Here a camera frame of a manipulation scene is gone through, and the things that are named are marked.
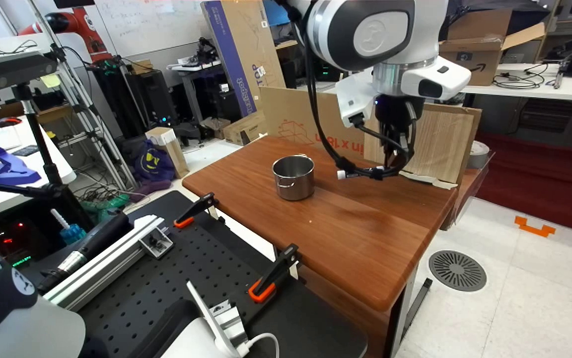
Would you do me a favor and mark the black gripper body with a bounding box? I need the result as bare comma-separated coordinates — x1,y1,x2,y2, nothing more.
375,95,425,144

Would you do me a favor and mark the black marker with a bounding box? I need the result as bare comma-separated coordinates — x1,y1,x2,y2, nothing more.
336,166,385,180

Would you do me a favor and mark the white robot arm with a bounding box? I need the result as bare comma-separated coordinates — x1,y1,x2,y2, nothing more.
274,0,471,178

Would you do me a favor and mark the steel pot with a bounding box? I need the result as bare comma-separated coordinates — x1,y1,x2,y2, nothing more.
272,152,316,200

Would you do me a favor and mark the cardboard backboard panel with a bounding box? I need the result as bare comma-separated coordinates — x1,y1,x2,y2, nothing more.
260,87,483,188

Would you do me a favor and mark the open cardboard box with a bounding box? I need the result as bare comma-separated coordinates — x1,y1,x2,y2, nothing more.
439,0,548,85

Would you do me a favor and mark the round floor drain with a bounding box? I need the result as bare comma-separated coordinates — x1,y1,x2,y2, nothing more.
429,250,487,292

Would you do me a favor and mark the tall leaning cardboard box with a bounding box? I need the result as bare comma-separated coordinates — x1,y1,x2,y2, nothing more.
203,0,284,115

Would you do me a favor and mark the near black orange clamp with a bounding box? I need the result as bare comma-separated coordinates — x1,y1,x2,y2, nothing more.
246,244,298,304

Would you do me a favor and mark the black orange clamp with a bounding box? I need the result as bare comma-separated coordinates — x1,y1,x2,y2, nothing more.
246,244,298,304
173,192,218,228

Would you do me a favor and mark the far black orange clamp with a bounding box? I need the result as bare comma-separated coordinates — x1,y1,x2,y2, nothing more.
173,192,218,228

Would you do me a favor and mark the black perforated breadboard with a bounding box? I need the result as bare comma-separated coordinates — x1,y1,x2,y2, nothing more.
79,192,367,358

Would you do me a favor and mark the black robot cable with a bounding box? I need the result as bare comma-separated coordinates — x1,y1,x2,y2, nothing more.
292,5,393,174

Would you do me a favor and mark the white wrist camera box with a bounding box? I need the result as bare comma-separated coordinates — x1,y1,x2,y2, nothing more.
401,55,471,99

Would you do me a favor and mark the far aluminium extrusion rail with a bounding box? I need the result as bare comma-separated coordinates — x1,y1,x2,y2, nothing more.
44,214,173,310

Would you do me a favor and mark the camera on tripod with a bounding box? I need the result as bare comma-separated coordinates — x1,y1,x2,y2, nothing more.
0,49,83,220

